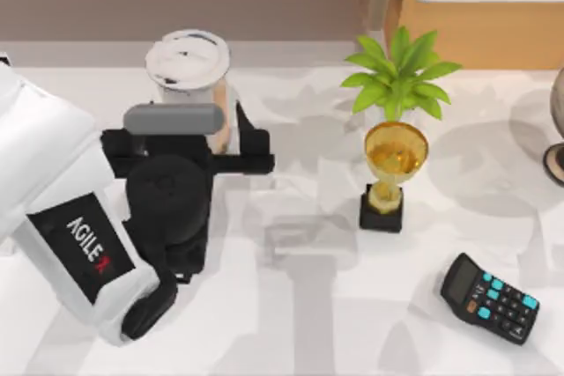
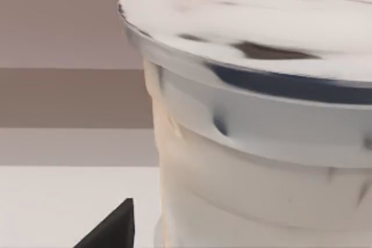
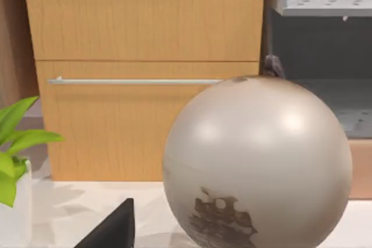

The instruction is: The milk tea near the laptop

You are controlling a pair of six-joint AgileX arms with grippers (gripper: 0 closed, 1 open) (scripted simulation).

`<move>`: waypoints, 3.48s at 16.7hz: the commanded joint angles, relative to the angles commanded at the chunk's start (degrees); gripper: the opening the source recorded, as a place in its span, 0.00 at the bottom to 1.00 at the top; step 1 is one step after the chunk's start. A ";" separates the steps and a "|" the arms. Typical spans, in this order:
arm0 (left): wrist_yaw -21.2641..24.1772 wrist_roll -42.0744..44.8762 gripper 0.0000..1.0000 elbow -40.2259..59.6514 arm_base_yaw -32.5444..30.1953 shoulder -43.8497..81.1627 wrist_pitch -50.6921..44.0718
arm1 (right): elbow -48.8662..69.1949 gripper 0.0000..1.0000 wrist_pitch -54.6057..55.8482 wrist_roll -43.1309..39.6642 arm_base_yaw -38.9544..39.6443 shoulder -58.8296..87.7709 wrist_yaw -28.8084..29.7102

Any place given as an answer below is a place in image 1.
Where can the white cup with lid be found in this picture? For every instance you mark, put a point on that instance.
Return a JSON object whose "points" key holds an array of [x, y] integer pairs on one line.
{"points": [[185, 63]]}

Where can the wooden open shelf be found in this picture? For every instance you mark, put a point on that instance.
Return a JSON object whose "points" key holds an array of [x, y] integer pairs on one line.
{"points": [[189, 10]]}

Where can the gold trophy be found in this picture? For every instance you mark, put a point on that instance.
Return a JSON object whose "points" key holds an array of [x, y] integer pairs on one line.
{"points": [[395, 151]]}

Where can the green potted plant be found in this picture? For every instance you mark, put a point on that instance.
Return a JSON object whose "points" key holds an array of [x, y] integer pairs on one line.
{"points": [[396, 72]]}

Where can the wooden cupboard door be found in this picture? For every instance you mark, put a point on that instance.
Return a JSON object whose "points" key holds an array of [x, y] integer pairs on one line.
{"points": [[476, 37]]}

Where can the black calculator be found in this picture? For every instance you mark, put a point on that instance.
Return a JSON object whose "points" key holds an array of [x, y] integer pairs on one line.
{"points": [[489, 299]]}

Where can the silver trophy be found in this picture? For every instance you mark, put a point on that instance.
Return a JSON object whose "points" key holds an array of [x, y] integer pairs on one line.
{"points": [[556, 103]]}

